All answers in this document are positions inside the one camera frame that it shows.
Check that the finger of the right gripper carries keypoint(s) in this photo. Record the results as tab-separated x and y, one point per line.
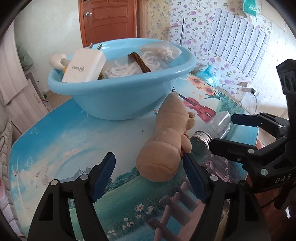
232	151
246	120

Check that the light blue plastic basin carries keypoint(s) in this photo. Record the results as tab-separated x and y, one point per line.
124	98

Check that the beige plush dog toy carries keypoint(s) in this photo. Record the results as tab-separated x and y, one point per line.
160	158

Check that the blue plastic trash bag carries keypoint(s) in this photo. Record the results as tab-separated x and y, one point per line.
206	75

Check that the zip bag of cotton swabs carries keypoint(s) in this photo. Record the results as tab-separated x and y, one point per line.
165	50

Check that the bag with brown band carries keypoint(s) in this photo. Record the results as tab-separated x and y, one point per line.
126	66

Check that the brown wooden door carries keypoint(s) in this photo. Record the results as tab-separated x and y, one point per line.
104	20

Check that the white plush toy yellow net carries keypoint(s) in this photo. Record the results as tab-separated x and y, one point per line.
59	61

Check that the green wall sign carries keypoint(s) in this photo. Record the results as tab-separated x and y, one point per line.
249	7

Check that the white wardrobe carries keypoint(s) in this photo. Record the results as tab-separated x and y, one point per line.
21	101

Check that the green quilted jacket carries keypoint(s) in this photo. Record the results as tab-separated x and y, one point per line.
25	59

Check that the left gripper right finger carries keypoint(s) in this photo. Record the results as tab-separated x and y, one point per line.
245	219

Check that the white charger cube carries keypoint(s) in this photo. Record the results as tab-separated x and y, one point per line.
85	65

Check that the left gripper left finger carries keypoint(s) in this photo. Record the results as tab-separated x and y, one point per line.
52	219

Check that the clear jar of swabs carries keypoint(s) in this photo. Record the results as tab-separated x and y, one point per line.
217	127

